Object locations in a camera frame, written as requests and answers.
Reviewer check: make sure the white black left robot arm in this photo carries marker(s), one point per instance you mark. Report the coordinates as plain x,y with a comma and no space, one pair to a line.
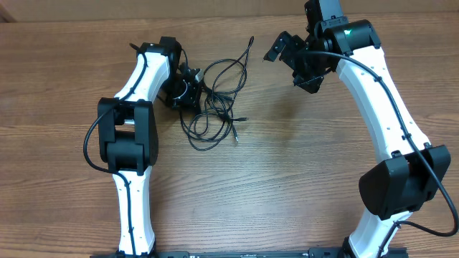
128,138

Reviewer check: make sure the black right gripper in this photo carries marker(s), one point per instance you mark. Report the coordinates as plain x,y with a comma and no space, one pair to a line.
291,48

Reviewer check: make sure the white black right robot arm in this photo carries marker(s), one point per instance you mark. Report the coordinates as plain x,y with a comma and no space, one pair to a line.
409,169

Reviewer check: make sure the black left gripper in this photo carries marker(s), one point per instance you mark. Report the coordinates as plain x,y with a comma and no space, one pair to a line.
190,104

